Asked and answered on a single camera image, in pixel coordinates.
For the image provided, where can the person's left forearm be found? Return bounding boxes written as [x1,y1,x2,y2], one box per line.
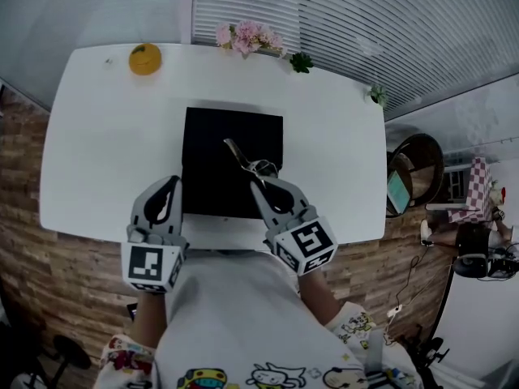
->
[131,289,169,350]

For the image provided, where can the pale green potted plant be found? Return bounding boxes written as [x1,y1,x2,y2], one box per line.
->
[367,83,388,107]

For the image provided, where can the person's cartoon print shirt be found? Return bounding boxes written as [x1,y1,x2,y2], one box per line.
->
[92,249,427,389]

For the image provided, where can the black office chair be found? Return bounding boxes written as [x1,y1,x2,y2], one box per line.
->
[405,326,451,369]

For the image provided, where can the grey shoulder strap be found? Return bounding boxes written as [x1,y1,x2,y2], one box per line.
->
[364,328,386,374]

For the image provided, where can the orange fruit ornament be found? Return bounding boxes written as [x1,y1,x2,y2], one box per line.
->
[128,42,163,76]

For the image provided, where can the grey stand device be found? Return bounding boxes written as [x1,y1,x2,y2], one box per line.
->
[452,253,519,282]

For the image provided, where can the black box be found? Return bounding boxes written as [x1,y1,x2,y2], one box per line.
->
[181,106,284,220]

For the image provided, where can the black stool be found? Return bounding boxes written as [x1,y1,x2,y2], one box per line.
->
[51,335,92,385]

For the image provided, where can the pink flower bouquet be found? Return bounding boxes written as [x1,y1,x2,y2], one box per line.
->
[214,19,287,60]

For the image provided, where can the person's right forearm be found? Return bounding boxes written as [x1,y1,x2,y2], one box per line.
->
[298,268,342,327]

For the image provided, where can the white window blinds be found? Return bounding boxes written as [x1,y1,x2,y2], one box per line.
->
[190,0,519,118]

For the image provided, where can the dark round-backed chair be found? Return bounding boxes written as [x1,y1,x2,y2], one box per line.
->
[384,133,446,219]

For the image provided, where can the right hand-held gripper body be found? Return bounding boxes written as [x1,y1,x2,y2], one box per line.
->
[263,205,339,277]

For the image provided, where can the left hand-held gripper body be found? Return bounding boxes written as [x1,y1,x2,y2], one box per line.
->
[120,224,190,295]

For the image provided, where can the checkered tablecloth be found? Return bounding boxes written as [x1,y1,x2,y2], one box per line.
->
[448,156,494,224]

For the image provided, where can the dark green succulent plant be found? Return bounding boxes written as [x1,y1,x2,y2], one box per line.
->
[290,52,315,75]

